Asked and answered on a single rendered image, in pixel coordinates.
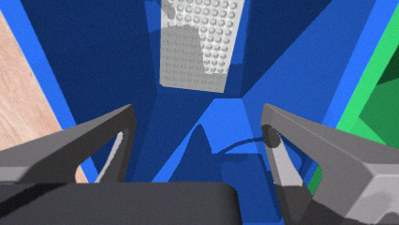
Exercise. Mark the green open bin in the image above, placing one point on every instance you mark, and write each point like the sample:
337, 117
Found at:
378, 118

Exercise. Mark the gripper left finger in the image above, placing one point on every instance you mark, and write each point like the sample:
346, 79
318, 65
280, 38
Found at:
55, 158

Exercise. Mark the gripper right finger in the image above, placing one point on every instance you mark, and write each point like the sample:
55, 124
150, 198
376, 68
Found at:
360, 177

